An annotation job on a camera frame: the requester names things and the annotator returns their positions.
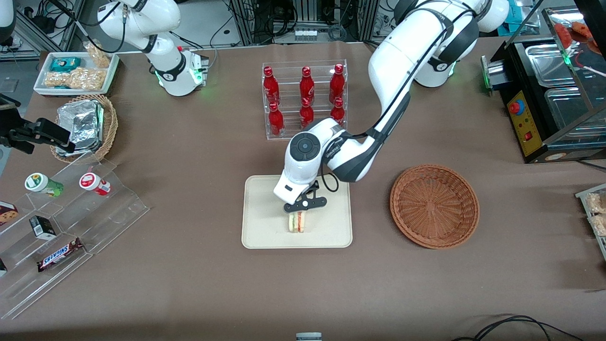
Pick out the black floor cable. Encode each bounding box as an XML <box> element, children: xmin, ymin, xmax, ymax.
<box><xmin>451</xmin><ymin>314</ymin><xmax>586</xmax><ymax>341</ymax></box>

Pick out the brown round wicker basket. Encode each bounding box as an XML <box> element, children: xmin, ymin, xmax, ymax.
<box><xmin>390</xmin><ymin>164</ymin><xmax>480</xmax><ymax>250</ymax></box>

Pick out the white rectangular snack tray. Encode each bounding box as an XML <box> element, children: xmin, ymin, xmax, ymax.
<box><xmin>33</xmin><ymin>51</ymin><xmax>120</xmax><ymax>97</ymax></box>

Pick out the small clear nut bag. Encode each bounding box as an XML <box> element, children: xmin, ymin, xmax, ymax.
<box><xmin>84</xmin><ymin>41</ymin><xmax>112</xmax><ymax>69</ymax></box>

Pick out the green lidded snack cup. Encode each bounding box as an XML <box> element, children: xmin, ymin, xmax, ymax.
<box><xmin>25</xmin><ymin>172</ymin><xmax>65</xmax><ymax>198</ymax></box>

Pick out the metal food pan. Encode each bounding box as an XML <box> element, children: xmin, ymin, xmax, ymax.
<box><xmin>525</xmin><ymin>43</ymin><xmax>576</xmax><ymax>87</ymax></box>
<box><xmin>544</xmin><ymin>87</ymin><xmax>606</xmax><ymax>134</ymax></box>

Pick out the small black box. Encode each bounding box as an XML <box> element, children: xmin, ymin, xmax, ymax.
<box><xmin>29</xmin><ymin>215</ymin><xmax>58</xmax><ymax>240</ymax></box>

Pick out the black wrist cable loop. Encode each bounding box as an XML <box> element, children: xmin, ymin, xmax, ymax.
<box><xmin>321</xmin><ymin>161</ymin><xmax>340</xmax><ymax>193</ymax></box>

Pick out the Snickers chocolate bar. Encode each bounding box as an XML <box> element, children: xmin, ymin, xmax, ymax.
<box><xmin>36</xmin><ymin>237</ymin><xmax>85</xmax><ymax>273</ymax></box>

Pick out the red lidded snack cup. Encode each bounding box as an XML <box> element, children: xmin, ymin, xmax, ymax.
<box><xmin>79</xmin><ymin>172</ymin><xmax>112</xmax><ymax>197</ymax></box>

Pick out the clear cracker bag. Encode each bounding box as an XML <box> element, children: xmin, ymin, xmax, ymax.
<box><xmin>585</xmin><ymin>191</ymin><xmax>606</xmax><ymax>215</ymax></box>
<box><xmin>588</xmin><ymin>214</ymin><xmax>606</xmax><ymax>238</ymax></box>

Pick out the light oval wicker basket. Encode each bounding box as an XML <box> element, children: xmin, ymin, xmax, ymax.
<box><xmin>49</xmin><ymin>94</ymin><xmax>119</xmax><ymax>164</ymax></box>

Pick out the triangle sandwich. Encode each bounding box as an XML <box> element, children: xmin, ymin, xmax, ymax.
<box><xmin>285</xmin><ymin>211</ymin><xmax>309</xmax><ymax>234</ymax></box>

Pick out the clear acrylic bottle rack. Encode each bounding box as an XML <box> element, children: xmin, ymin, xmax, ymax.
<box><xmin>262</xmin><ymin>59</ymin><xmax>348</xmax><ymax>141</ymax></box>

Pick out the black food warmer cabinet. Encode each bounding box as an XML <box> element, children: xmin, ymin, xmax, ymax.
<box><xmin>489</xmin><ymin>7</ymin><xmax>606</xmax><ymax>164</ymax></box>

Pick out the clear acrylic stepped shelf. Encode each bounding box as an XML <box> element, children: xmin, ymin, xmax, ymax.
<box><xmin>0</xmin><ymin>152</ymin><xmax>151</xmax><ymax>321</ymax></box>

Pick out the teal snack packet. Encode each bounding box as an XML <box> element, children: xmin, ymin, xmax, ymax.
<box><xmin>49</xmin><ymin>57</ymin><xmax>82</xmax><ymax>73</ymax></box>

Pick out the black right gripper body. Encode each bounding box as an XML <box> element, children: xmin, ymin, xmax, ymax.
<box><xmin>0</xmin><ymin>117</ymin><xmax>76</xmax><ymax>155</ymax></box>

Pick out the red cola bottle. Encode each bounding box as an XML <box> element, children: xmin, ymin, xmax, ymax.
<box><xmin>330</xmin><ymin>97</ymin><xmax>346</xmax><ymax>126</ymax></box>
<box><xmin>329</xmin><ymin>64</ymin><xmax>346</xmax><ymax>101</ymax></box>
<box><xmin>299</xmin><ymin>66</ymin><xmax>316</xmax><ymax>102</ymax></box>
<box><xmin>263</xmin><ymin>66</ymin><xmax>280</xmax><ymax>106</ymax></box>
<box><xmin>268</xmin><ymin>102</ymin><xmax>285</xmax><ymax>137</ymax></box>
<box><xmin>299</xmin><ymin>98</ymin><xmax>315</xmax><ymax>129</ymax></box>

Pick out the grey tray with snacks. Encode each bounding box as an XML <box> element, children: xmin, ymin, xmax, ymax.
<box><xmin>575</xmin><ymin>183</ymin><xmax>606</xmax><ymax>261</ymax></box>

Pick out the large clear nut bag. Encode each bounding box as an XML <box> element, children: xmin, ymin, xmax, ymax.
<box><xmin>44</xmin><ymin>67</ymin><xmax>106</xmax><ymax>91</ymax></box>

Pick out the cream plastic serving tray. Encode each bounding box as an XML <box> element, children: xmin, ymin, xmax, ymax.
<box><xmin>241</xmin><ymin>174</ymin><xmax>354</xmax><ymax>250</ymax></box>

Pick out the silver cylinder with green light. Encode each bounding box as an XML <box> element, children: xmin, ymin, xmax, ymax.
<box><xmin>480</xmin><ymin>55</ymin><xmax>508</xmax><ymax>96</ymax></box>

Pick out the brown cookie box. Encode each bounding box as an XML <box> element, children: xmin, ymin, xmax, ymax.
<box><xmin>0</xmin><ymin>201</ymin><xmax>19</xmax><ymax>227</ymax></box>

